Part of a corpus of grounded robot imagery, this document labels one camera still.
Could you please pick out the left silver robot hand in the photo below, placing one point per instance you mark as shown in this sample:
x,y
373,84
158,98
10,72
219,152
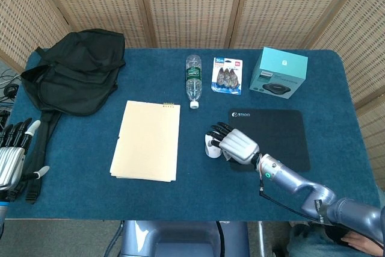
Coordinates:
x,y
11,154

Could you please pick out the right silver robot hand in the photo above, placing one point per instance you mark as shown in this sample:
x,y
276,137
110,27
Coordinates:
x,y
239,145

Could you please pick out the white computer mouse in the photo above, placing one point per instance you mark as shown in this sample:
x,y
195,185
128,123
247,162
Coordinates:
x,y
210,146

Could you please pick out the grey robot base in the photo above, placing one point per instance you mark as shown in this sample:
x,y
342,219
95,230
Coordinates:
x,y
183,239

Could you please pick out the black mouse pad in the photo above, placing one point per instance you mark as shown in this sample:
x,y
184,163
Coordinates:
x,y
273,136

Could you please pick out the person's hand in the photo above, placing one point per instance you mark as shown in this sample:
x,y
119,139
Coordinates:
x,y
358,243

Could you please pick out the blue table cloth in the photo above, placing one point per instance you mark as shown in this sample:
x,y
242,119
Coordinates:
x,y
192,190

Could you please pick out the correction tape blister pack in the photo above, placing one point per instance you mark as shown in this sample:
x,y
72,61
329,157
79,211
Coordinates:
x,y
227,75

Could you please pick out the clear plastic water bottle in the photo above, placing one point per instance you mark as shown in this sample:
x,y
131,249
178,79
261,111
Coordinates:
x,y
193,81

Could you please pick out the teal Philips product box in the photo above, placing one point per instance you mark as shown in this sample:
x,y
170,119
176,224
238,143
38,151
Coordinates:
x,y
278,73

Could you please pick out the cream paper notepad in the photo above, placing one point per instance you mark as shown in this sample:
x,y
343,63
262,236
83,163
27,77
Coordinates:
x,y
147,141

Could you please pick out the black fabric bag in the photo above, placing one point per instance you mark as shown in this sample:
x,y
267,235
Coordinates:
x,y
75,70

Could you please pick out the woven folding screen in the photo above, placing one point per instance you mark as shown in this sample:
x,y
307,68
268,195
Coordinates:
x,y
192,4

